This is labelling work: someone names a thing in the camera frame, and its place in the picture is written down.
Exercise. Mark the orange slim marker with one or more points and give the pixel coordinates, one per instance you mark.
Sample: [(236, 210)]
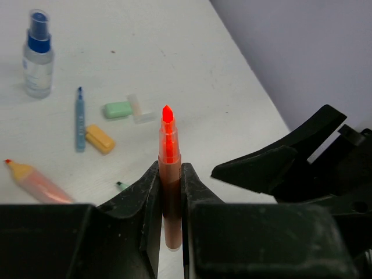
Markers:
[(169, 160)]

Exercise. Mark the green highlighter cap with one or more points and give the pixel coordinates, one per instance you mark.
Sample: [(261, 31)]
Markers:
[(117, 110)]

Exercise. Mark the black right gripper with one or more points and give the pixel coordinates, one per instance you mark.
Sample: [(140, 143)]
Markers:
[(339, 179)]

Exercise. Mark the orange pink highlighter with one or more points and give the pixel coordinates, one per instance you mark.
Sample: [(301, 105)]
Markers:
[(36, 184)]

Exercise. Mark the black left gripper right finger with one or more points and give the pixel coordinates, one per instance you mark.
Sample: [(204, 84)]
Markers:
[(257, 240)]

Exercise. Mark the yellow highlighter cap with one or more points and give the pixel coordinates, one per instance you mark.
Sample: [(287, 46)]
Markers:
[(99, 139)]

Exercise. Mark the clear blue spray bottle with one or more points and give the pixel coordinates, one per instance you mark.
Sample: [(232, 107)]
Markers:
[(38, 56)]

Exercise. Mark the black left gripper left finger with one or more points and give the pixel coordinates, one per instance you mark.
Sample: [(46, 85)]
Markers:
[(118, 239)]

